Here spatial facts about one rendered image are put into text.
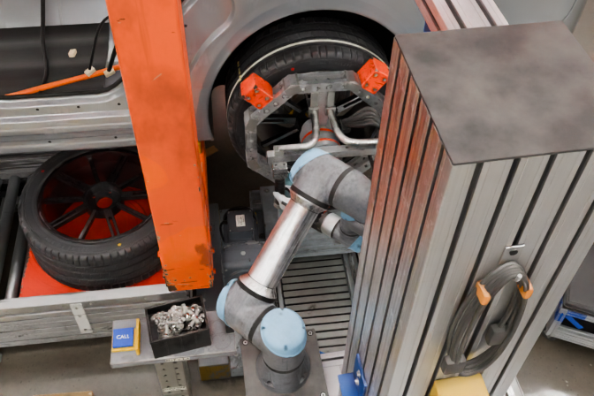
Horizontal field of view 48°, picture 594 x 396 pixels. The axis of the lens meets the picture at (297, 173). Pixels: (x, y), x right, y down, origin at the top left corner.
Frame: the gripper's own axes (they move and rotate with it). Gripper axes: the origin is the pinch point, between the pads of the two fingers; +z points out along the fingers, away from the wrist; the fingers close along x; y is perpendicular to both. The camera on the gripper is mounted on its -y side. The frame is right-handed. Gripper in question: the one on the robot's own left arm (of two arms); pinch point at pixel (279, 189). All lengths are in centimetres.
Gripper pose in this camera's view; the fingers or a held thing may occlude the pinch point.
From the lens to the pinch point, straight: 231.2
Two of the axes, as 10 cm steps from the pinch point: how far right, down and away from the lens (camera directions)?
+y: -0.2, 6.8, 7.4
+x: 6.1, -5.8, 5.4
